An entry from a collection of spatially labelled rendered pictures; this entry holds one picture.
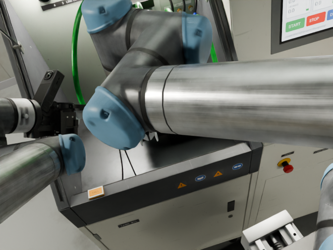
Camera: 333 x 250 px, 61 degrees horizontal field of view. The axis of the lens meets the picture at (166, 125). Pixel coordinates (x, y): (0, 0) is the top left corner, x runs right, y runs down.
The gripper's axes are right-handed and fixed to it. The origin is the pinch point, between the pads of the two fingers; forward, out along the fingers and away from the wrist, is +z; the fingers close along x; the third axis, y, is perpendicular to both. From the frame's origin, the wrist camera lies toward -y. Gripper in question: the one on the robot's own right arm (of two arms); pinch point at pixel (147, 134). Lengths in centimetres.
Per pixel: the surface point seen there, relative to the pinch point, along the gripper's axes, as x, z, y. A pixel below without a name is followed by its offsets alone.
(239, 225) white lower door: 30, 97, -3
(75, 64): -12.4, -12.5, -18.1
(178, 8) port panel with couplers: 24, 2, -56
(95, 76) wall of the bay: -15, 22, -57
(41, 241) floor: -89, 123, -40
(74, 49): -11.4, -14.8, -20.6
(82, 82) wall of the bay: -22, 23, -57
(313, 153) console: 57, 43, -3
